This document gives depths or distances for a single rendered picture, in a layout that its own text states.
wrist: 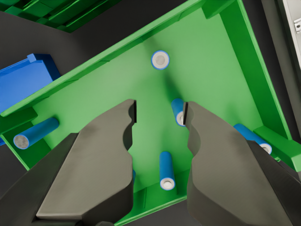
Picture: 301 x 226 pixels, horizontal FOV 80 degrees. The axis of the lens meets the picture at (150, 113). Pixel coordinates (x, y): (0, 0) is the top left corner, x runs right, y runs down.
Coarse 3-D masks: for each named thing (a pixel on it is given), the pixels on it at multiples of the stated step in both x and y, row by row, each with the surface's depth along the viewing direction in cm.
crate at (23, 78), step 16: (16, 64) 51; (32, 64) 56; (48, 64) 52; (0, 80) 57; (16, 80) 57; (32, 80) 57; (48, 80) 57; (0, 96) 59; (16, 96) 59; (0, 112) 60; (0, 144) 58
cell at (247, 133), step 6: (234, 126) 25; (240, 126) 24; (240, 132) 23; (246, 132) 22; (252, 132) 22; (246, 138) 22; (252, 138) 21; (258, 138) 20; (264, 144) 19; (270, 150) 19
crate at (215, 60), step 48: (192, 0) 17; (240, 0) 17; (144, 48) 23; (192, 48) 23; (240, 48) 21; (48, 96) 25; (96, 96) 25; (144, 96) 25; (192, 96) 24; (240, 96) 24; (48, 144) 27; (144, 144) 27; (288, 144) 20; (144, 192) 28
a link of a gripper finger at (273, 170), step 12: (252, 144) 8; (264, 156) 7; (264, 168) 7; (276, 168) 7; (276, 180) 6; (288, 180) 6; (276, 192) 6; (288, 192) 6; (300, 192) 6; (288, 204) 6; (300, 204) 6; (288, 216) 5; (300, 216) 5
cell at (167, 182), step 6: (162, 156) 26; (168, 156) 25; (162, 162) 24; (168, 162) 24; (162, 168) 23; (168, 168) 23; (162, 174) 22; (168, 174) 21; (162, 180) 21; (168, 180) 21; (174, 180) 21; (162, 186) 21; (168, 186) 21; (174, 186) 21
